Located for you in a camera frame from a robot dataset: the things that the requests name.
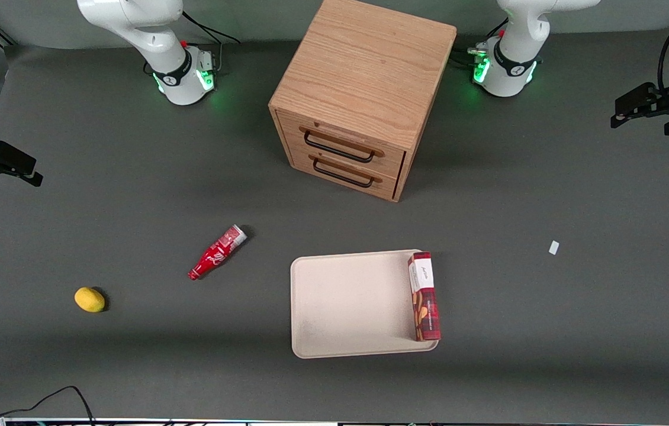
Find black wire drawer handle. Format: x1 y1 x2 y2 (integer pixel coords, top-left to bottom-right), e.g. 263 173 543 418
303 130 377 163
312 159 375 189

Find beige rectangular tray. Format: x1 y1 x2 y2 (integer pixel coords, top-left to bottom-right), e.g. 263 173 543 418
290 249 439 359

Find black right arm base cable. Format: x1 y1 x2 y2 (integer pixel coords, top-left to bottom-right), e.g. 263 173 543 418
182 11 240 69

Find red cookie box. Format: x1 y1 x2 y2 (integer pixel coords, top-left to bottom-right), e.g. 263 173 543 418
407 251 442 342

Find wooden drawer cabinet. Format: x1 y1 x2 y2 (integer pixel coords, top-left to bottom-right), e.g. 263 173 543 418
268 0 458 203

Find yellow lemon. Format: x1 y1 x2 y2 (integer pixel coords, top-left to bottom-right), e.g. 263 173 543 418
74 287 106 313

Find black left arm base cables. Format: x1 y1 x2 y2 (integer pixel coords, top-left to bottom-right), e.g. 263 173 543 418
452 18 510 69

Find black cable on table edge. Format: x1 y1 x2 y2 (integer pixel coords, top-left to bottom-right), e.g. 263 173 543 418
0 386 95 426

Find wooden drawer front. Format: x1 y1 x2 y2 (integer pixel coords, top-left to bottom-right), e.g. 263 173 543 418
277 109 407 178
289 145 400 201

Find red cola bottle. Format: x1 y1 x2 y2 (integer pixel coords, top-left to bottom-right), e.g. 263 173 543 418
188 224 248 281

